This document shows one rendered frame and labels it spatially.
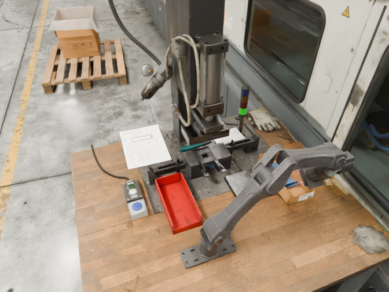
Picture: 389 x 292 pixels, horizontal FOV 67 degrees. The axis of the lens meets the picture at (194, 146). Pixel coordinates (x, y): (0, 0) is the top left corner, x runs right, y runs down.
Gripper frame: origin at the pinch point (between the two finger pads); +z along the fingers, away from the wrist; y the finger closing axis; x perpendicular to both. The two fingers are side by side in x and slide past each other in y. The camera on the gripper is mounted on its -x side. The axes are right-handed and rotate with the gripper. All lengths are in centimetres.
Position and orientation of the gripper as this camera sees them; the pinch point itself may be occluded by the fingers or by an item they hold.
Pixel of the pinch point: (299, 178)
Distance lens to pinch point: 128.6
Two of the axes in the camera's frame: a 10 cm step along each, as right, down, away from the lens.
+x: -9.4, 2.2, -2.7
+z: -2.1, 2.8, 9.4
